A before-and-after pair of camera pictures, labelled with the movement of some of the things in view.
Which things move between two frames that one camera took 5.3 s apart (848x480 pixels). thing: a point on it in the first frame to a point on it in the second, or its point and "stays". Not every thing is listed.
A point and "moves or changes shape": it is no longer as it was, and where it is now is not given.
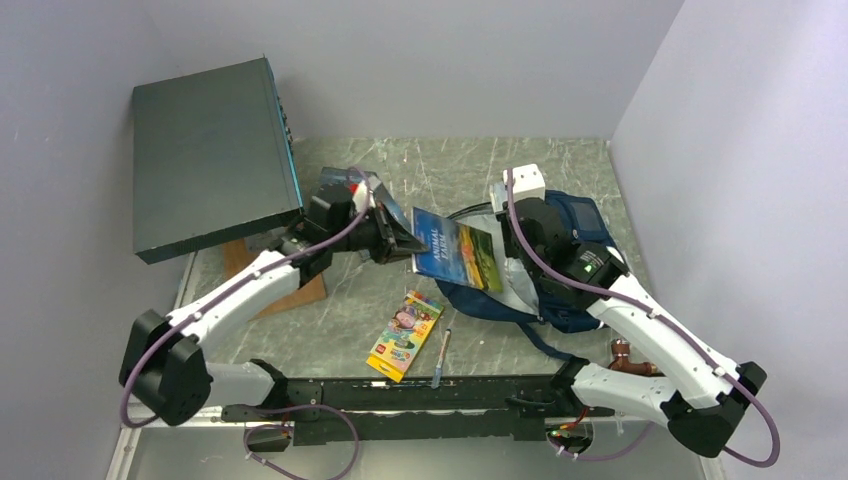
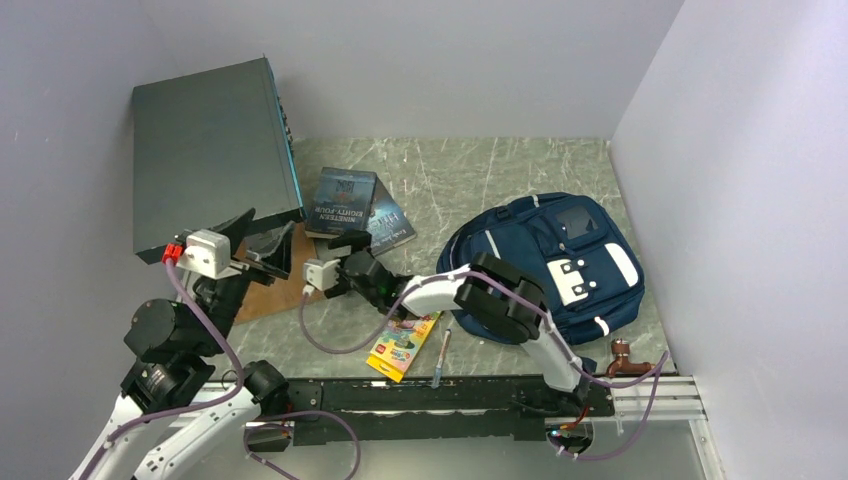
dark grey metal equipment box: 212,160 stays
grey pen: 436,384 stays
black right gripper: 501,216 to 358,240
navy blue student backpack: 520,301 moves or changes shape
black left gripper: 393,246 to 275,251
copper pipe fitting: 620,353 stays
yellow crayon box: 395,351 stays
